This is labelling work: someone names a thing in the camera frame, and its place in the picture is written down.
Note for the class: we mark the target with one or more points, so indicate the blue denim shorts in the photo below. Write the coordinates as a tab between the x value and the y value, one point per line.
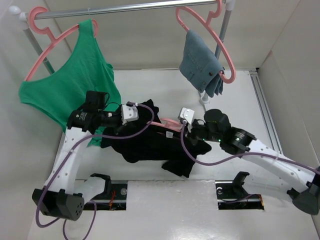
200	66

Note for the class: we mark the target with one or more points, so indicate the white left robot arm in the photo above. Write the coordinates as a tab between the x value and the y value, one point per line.
59	197

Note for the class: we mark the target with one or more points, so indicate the grey clothes rack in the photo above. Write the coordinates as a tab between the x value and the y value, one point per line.
27	21

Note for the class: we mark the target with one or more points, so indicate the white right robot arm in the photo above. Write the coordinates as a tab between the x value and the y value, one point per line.
295	182

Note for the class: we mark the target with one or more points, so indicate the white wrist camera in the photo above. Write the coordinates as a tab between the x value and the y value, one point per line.
186	116
128	114

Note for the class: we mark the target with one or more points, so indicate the black t shirt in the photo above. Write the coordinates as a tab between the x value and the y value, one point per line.
154	145

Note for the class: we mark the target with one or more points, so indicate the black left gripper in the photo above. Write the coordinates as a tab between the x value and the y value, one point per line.
119	123

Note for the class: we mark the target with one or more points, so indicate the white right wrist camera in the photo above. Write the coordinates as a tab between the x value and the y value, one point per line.
186	116

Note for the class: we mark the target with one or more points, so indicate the aluminium rail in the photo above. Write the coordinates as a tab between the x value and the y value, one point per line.
265	112

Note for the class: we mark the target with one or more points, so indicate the green tank top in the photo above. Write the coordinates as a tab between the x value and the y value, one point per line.
62	92

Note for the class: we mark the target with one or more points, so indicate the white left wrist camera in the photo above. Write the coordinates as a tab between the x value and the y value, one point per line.
128	114

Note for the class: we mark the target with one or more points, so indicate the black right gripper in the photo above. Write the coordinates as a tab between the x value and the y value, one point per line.
195	122

